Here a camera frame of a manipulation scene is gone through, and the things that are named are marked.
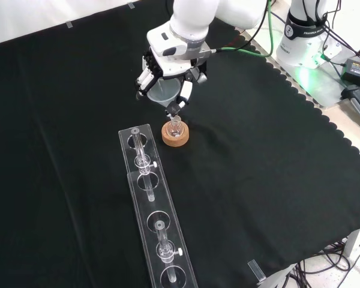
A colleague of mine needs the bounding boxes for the cork ring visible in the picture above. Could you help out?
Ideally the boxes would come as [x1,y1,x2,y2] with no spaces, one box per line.
[161,121,190,148]

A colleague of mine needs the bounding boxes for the grey table leg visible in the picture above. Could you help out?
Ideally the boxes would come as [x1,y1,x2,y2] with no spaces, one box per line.
[344,227,360,262]

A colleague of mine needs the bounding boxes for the black power adapter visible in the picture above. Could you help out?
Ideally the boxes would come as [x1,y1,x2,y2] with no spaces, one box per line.
[340,58,360,89]

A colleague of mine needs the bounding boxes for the black cloth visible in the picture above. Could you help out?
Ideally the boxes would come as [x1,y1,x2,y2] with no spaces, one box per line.
[0,0,360,288]

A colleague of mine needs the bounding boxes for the black device with grey strip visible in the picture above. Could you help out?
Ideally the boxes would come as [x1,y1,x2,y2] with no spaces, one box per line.
[340,85,360,130]

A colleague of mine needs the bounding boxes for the green cable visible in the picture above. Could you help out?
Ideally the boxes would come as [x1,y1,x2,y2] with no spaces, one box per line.
[210,0,275,58]

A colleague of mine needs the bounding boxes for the metal base plate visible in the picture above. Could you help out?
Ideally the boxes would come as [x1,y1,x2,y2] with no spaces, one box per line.
[274,37,352,109]

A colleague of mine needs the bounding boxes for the clear funnel stand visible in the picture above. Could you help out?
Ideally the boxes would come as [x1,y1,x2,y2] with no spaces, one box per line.
[118,122,199,288]

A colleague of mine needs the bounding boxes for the clear plastic funnel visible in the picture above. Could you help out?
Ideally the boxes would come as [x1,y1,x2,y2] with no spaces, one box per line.
[146,77,182,119]

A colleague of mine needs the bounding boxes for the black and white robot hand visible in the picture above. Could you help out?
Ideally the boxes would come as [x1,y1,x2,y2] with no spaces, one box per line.
[134,47,209,117]

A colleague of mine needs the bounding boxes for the glass round-bottom flask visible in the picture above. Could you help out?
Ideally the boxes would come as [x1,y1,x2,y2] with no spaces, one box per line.
[166,116,184,138]

